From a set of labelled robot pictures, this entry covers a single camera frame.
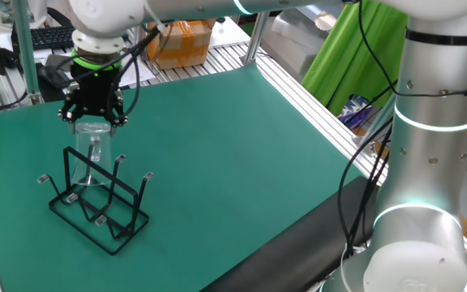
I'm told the green table mat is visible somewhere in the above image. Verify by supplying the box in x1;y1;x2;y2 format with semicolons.
0;62;366;292

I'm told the taped cardboard box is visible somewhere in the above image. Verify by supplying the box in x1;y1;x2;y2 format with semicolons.
147;18;217;71

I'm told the aluminium profile table frame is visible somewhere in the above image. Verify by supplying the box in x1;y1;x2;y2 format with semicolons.
0;40;467;292

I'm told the blue patterned bag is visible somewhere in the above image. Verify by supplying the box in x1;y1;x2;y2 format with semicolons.
337;93;383;129

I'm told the black rubber strip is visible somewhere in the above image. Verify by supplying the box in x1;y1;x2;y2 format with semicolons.
200;176;380;292

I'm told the clear plastic cup with handle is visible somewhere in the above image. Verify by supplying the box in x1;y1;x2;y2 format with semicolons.
70;121;115;187

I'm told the bright green cloth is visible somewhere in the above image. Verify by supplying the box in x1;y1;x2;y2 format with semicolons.
301;0;409;117

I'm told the white plastic container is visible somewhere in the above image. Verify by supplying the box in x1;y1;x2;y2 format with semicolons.
260;7;342;80

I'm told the aluminium frame post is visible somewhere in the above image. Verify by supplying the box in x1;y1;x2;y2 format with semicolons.
242;11;271;65
353;91;399;157
12;0;43;105

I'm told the grey flat pad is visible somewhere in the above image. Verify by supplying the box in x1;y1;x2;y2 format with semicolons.
45;54;75;68

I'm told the black computer mouse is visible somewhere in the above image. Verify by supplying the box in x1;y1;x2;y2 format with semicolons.
36;64;72;89

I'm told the black keyboard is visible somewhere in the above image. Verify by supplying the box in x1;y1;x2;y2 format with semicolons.
11;24;76;52

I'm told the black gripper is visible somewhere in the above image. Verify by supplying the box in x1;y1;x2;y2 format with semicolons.
58;67;129;138

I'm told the black base cable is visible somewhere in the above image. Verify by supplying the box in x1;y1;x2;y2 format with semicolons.
336;116;395;259

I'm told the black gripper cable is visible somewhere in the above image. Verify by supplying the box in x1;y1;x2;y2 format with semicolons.
69;26;165;119

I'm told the black wire cup rack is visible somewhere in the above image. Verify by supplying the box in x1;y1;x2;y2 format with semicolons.
36;137;155;256

